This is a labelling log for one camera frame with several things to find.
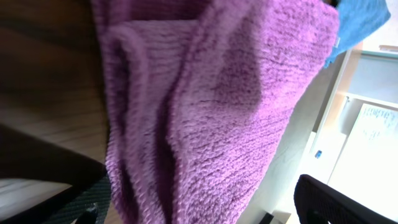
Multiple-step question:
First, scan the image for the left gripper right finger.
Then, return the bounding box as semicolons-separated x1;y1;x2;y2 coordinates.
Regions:
294;174;397;224

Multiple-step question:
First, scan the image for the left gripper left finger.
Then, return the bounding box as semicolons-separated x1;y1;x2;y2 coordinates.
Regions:
1;126;111;224

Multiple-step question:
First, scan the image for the purple microfibre cloth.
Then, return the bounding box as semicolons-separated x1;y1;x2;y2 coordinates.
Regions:
91;0;339;223

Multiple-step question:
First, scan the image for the blue cloth with label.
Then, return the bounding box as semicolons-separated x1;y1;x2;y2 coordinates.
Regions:
324;0;391;68

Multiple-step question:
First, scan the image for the white shelf unit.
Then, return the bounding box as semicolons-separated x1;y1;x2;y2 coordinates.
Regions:
297;43;397;220

